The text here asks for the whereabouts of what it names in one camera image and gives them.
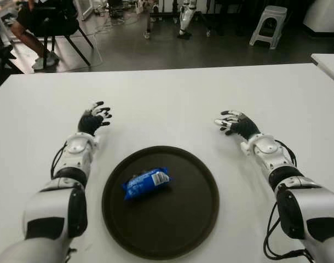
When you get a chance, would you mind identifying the seated person with bare legs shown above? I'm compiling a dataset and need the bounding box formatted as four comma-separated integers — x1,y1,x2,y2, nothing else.
10,0,61,71

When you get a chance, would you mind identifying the blue Oreo cookie packet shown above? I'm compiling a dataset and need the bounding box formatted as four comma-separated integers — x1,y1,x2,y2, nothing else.
121,167,175,201

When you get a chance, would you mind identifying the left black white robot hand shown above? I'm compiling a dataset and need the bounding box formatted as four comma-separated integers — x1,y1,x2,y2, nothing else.
78,101,113,137

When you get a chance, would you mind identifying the white humanoid robot leg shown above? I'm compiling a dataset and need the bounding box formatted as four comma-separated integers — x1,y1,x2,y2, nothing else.
176,0,198,39

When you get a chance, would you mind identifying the white framed panel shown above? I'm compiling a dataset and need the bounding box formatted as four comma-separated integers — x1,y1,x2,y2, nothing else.
73,0,94,21

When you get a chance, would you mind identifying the white cabinet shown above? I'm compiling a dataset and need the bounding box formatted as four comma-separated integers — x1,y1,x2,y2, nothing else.
303,0,334,33

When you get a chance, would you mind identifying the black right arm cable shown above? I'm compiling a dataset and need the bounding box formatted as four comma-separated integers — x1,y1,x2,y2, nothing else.
262,140,313,263

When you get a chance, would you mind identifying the black office chair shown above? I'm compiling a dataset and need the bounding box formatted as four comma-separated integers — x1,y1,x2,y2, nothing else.
18,0,95,72

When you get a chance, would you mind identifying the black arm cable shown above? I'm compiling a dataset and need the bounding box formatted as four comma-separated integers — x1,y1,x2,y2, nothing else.
262,140,313,263
50,141,78,261

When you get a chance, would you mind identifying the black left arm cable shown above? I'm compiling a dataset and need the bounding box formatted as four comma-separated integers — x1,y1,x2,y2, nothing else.
50,141,78,261

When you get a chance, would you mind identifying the round dark brown tray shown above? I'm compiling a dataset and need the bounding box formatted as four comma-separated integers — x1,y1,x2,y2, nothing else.
101,145,220,260

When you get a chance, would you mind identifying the black wheeled metal frame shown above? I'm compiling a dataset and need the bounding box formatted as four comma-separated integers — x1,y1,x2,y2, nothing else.
143,0,213,39

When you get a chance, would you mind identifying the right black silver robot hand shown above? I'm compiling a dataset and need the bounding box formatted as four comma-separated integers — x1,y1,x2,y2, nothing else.
214,109,261,142

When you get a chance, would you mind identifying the long white floor cable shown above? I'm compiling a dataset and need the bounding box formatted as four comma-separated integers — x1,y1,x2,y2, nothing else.
49,16,113,72

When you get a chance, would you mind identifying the white side table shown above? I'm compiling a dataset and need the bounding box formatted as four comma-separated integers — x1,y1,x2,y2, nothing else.
310,53,334,87

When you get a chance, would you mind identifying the tangled floor cables heap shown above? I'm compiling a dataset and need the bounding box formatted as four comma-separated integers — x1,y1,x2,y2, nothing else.
94,2,140,27

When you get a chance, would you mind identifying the grey plastic stool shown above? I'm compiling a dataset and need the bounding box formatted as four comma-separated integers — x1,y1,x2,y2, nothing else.
249,5,288,50

